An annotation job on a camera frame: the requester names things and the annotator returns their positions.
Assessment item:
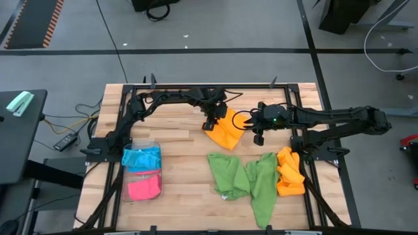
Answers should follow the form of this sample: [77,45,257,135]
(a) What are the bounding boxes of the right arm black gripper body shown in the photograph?
[253,103,290,131]

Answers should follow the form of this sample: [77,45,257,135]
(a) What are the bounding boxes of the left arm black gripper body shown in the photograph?
[195,87,229,121]

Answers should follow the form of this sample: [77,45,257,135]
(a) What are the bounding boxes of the orange microfiber towel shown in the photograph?
[204,107,248,151]
[276,146,306,197]

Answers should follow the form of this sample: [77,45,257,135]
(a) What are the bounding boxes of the blue microfiber towel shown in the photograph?
[121,146,163,169]
[127,164,163,174]

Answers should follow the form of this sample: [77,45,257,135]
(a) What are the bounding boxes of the clear plastic bin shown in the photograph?
[121,140,163,203]

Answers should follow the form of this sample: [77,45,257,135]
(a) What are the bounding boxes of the green microfiber towel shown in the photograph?
[207,152,280,229]

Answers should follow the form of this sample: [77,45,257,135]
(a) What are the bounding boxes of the black equipment base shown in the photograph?
[131,0,180,12]

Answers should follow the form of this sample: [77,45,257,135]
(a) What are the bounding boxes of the black table base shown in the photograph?
[318,0,415,36]

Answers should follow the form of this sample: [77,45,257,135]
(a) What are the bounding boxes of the grey table foot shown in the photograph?
[381,104,418,119]

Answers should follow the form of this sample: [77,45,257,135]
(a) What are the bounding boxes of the red cart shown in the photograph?
[399,133,418,191]

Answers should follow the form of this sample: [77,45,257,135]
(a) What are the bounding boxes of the black power adapter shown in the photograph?
[53,133,78,153]

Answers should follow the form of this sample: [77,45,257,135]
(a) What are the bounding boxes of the black desk foot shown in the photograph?
[24,157,86,191]

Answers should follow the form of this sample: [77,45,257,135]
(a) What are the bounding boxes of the mint green stapler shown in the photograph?
[5,91,35,118]

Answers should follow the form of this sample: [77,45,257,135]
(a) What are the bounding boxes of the black orange-edged floor mat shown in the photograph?
[3,0,65,50]

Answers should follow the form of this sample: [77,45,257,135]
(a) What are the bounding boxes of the black desk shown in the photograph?
[0,89,48,185]

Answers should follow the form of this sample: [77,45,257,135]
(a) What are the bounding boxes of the black computer mouse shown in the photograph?
[0,219,20,235]

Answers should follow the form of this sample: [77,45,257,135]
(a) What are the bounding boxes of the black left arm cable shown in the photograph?
[221,89,244,104]

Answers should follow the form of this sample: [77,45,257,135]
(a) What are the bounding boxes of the black coiled cable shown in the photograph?
[146,3,171,22]

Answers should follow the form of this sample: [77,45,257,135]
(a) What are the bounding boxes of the white floor cable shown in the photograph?
[363,0,418,73]

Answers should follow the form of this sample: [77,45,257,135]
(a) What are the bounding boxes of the black floor cable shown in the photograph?
[95,0,129,84]

